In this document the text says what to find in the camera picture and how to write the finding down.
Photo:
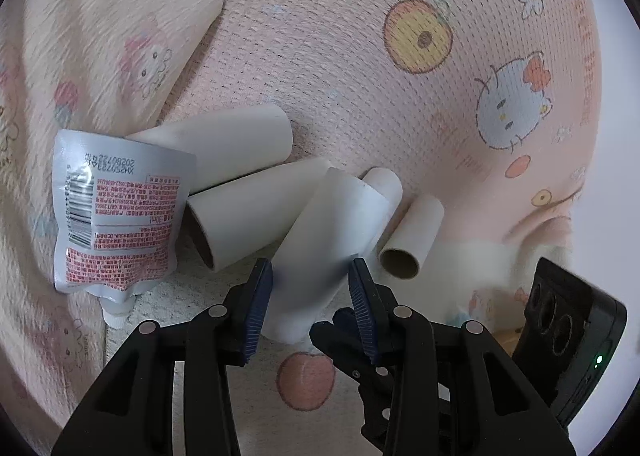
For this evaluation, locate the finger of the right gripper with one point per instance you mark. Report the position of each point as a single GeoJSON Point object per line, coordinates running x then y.
{"type": "Point", "coordinates": [339, 340]}

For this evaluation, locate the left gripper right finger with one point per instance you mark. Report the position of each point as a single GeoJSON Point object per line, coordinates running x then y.
{"type": "Point", "coordinates": [443, 390]}

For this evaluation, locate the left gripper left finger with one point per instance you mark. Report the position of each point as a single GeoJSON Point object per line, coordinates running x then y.
{"type": "Point", "coordinates": [128, 409]}

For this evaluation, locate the white paper tube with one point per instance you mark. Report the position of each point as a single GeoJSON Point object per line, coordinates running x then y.
{"type": "Point", "coordinates": [236, 219]}
{"type": "Point", "coordinates": [338, 224]}
{"type": "Point", "coordinates": [227, 144]}
{"type": "Point", "coordinates": [388, 184]}

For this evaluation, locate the white paper roll core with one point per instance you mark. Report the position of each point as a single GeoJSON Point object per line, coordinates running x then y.
{"type": "Point", "coordinates": [405, 253]}

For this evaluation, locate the red white spout pouch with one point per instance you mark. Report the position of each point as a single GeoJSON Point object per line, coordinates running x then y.
{"type": "Point", "coordinates": [119, 206]}

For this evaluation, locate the pink cartoon bed sheet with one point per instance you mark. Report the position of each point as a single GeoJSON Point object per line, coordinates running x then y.
{"type": "Point", "coordinates": [491, 106]}

